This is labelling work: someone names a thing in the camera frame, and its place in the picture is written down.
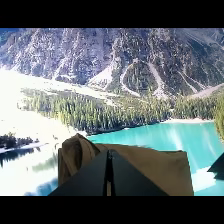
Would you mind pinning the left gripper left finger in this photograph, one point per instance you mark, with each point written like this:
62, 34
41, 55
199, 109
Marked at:
91, 180

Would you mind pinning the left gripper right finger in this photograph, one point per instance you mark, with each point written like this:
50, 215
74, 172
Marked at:
130, 181

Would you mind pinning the brown garment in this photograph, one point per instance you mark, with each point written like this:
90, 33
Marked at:
160, 170

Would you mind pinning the dark grey garment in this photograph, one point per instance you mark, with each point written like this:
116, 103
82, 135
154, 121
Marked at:
218, 166

